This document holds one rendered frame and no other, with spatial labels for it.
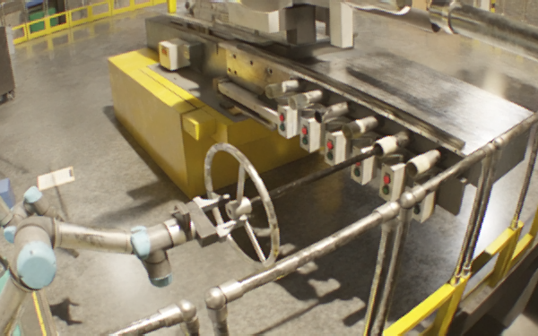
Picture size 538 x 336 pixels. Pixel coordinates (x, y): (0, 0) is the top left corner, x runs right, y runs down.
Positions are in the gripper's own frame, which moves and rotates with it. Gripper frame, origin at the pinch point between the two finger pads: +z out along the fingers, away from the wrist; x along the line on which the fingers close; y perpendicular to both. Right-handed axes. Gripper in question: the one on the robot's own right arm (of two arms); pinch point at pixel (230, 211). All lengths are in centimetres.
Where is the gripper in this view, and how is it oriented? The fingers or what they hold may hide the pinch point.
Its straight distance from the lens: 138.0
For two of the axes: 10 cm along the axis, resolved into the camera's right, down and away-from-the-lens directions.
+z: 8.3, -3.1, 4.6
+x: 5.5, 6.1, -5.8
